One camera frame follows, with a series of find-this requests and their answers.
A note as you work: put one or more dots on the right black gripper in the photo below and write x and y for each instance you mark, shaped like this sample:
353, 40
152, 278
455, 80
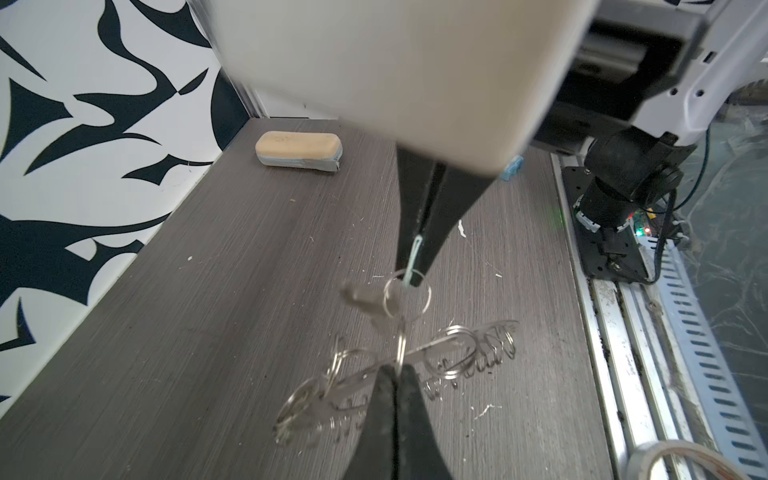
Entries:
467, 82

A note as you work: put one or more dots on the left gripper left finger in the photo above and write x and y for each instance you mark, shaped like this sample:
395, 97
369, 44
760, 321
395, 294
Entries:
375, 456

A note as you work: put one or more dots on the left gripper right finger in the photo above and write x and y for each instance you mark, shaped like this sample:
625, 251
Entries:
417, 453

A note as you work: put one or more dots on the mint green key tag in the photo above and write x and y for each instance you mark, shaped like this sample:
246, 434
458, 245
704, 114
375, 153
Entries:
410, 270

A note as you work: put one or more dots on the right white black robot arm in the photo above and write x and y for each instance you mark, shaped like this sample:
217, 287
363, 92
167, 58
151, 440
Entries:
645, 82

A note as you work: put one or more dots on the light blue small toy block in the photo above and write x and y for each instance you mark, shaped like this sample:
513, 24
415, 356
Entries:
512, 168

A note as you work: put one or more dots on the beige sponge block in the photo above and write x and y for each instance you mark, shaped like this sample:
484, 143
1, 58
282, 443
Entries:
301, 150

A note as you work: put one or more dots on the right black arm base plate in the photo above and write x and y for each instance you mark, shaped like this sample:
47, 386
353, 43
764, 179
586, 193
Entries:
605, 253

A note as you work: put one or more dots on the white slotted cable duct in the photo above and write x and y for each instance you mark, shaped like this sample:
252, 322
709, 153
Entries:
717, 413

